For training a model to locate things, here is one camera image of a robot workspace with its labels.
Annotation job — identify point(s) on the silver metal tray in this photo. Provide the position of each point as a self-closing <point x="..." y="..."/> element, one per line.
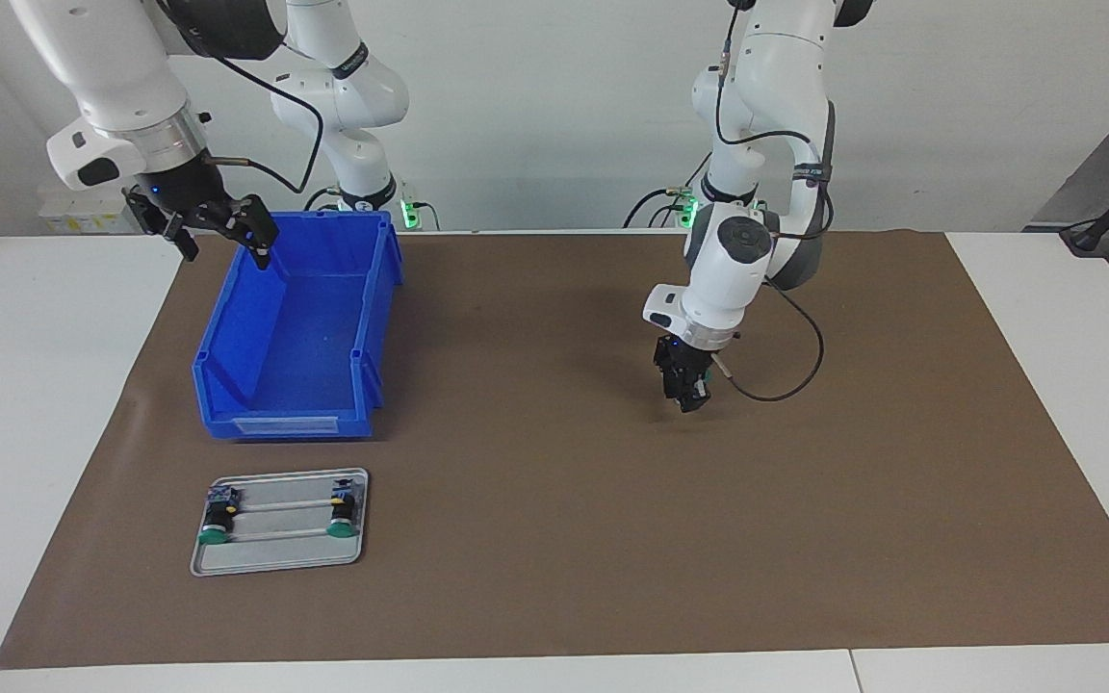
<point x="285" y="553"/>

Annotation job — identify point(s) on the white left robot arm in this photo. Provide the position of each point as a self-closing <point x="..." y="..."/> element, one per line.
<point x="733" y="279"/>

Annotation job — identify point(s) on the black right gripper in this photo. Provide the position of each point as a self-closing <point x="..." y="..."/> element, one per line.
<point x="179" y="192"/>

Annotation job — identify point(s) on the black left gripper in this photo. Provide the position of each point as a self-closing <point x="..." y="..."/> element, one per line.
<point x="682" y="358"/>

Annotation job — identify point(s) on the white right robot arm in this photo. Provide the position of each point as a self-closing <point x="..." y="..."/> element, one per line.
<point x="102" y="58"/>

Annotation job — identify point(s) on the blue plastic storage bin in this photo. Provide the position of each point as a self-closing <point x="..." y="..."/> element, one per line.
<point x="314" y="356"/>

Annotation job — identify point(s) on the brown paper table mat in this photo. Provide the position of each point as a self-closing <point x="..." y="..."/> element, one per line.
<point x="564" y="529"/>

